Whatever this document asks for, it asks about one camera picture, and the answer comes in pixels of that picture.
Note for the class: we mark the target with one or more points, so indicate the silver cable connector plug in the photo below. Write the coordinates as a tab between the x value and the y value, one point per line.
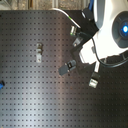
73	30

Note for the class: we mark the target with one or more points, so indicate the metal cable clip fixture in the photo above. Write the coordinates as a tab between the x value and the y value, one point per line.
39	51

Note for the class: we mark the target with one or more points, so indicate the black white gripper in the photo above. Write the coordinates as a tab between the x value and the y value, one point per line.
86	50

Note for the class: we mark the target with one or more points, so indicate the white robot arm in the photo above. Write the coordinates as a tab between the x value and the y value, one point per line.
111	18

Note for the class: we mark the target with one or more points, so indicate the black perforated breadboard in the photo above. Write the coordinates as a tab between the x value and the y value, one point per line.
35	95

